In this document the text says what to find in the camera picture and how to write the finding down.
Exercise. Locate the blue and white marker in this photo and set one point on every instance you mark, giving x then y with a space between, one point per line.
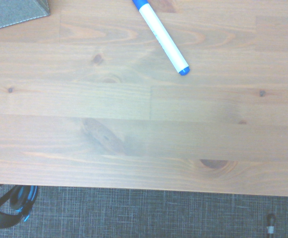
163 37

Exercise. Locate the black and blue headphones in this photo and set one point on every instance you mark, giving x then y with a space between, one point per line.
17 198

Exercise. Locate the grey fabric desk organizer box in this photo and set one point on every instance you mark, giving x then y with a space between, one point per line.
10 12

